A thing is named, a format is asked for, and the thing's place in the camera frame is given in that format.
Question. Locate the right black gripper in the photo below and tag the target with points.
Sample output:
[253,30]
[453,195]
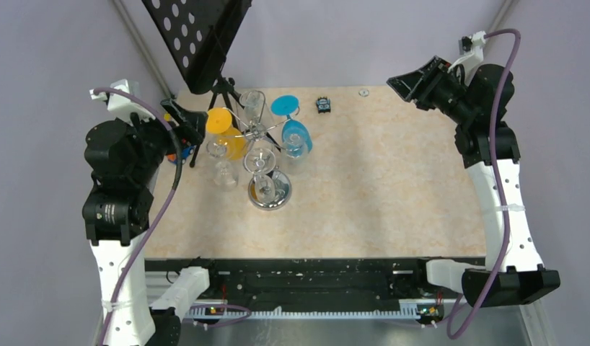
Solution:
[434,73]

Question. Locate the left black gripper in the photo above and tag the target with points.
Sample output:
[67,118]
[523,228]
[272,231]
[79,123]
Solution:
[191,128]

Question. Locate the clear smooth wine glass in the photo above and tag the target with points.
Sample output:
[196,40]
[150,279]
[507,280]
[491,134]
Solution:
[224,173]

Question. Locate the clear wine glass front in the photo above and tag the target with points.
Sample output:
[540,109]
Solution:
[260,162]

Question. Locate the clear patterned short glass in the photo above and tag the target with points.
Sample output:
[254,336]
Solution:
[295,154]

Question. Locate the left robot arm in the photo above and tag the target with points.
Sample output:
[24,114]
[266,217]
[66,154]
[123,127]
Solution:
[125,156]

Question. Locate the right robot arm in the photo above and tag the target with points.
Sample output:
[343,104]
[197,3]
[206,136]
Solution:
[514,272]

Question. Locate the yellow wine glass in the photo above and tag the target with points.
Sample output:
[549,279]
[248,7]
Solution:
[220,124]

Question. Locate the blue wine glass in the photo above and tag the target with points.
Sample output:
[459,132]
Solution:
[288,106]

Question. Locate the chrome wine glass rack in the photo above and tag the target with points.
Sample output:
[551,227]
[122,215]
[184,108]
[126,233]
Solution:
[257,135]

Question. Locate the blue orange toy car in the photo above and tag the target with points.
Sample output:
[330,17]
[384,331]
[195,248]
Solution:
[185,155]

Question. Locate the black perforated music stand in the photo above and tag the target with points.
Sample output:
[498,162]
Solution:
[198,35]

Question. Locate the clear patterned glass at back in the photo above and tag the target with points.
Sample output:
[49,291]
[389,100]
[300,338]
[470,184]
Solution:
[253,103]

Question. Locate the small black blue toy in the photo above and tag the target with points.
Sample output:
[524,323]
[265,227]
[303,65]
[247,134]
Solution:
[323,105]

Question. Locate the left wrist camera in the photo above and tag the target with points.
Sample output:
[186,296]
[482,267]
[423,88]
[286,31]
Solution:
[123,107]

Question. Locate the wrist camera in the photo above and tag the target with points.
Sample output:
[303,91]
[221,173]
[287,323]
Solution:
[123,107]
[470,52]

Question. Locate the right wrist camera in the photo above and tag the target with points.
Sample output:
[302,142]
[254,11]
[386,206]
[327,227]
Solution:
[470,52]

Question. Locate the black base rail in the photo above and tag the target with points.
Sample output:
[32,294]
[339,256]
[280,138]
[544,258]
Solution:
[309,285]

